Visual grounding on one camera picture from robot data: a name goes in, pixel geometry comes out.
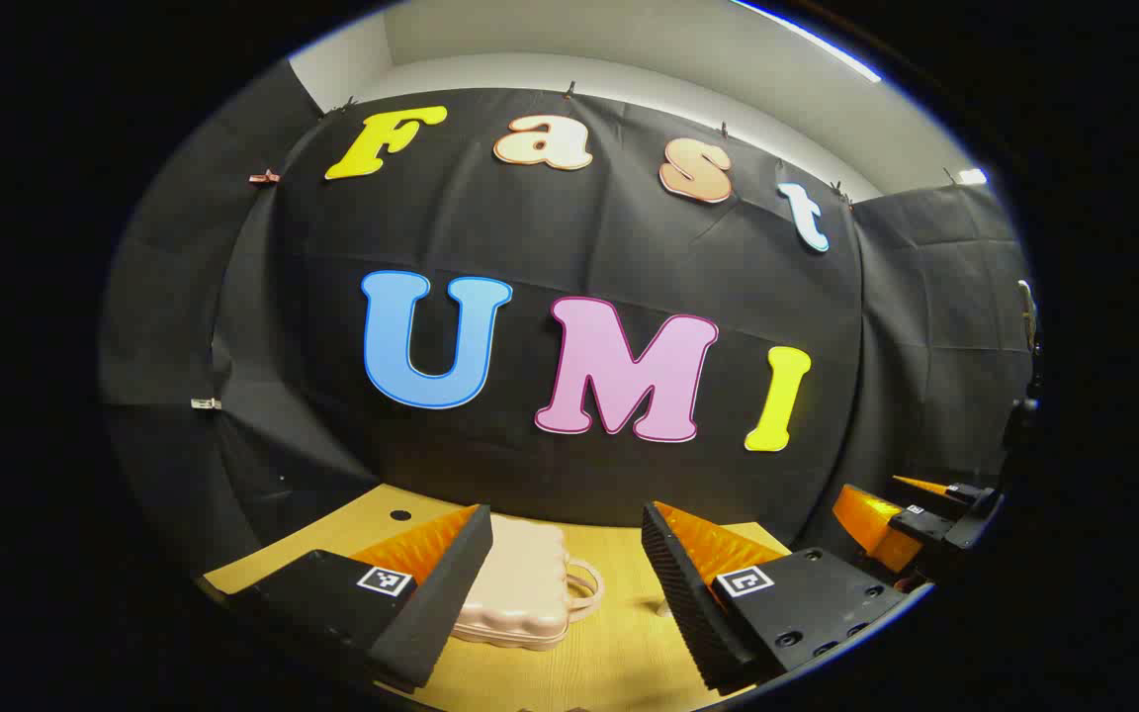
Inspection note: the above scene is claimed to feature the black backdrop cloth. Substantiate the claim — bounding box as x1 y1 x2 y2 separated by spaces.
100 59 1035 604

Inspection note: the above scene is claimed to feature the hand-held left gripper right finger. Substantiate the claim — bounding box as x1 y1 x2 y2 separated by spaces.
641 500 912 694

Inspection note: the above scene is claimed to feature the pink suitcase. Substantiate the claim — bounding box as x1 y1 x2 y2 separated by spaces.
451 514 606 652

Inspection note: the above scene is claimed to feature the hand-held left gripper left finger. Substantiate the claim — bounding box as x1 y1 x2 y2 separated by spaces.
228 504 494 691

